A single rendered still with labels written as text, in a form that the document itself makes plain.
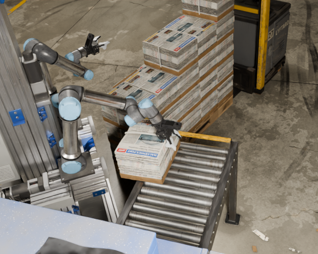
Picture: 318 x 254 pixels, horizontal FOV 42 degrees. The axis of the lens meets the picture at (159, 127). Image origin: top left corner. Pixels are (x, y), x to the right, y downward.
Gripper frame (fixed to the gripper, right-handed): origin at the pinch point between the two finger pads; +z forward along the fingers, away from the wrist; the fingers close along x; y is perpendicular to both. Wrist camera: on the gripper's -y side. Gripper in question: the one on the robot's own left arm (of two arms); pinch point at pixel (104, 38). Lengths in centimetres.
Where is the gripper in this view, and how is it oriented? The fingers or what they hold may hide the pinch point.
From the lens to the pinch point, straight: 333.3
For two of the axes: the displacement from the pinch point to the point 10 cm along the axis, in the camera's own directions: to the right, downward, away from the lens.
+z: 7.3, -4.9, 4.8
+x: 6.9, 5.1, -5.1
